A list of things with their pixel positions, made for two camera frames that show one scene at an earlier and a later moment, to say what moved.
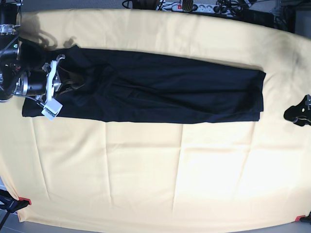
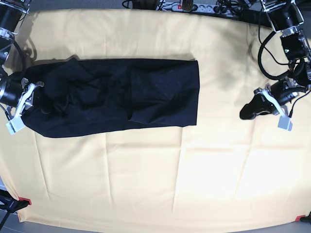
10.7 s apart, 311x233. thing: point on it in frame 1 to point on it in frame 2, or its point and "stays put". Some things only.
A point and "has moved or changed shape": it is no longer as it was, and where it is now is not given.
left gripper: x=35 y=82 to x=11 y=91
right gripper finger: x=300 y=114 to x=283 y=91
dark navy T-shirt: x=104 y=84 has moved or changed shape
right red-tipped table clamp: x=303 y=218 stays put
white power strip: x=210 y=8 stays put
